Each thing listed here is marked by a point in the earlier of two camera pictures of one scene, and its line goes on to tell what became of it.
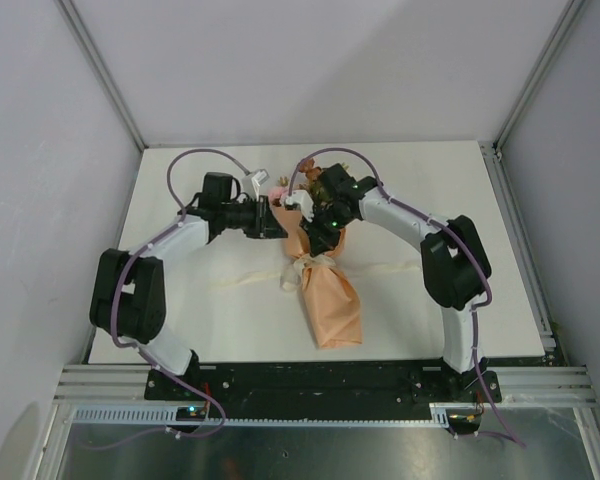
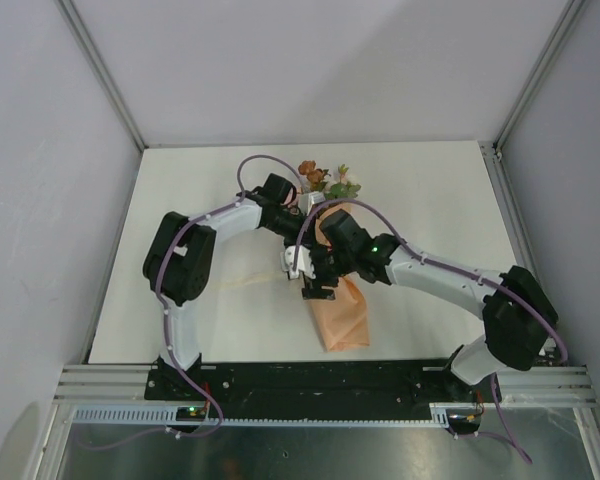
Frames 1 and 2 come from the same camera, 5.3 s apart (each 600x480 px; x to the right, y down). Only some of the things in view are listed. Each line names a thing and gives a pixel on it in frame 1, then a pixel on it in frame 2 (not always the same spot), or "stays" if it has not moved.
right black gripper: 319,240 -> 313,287
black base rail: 459,394 stays
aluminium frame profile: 105,385 stays
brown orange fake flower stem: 312,172 stays
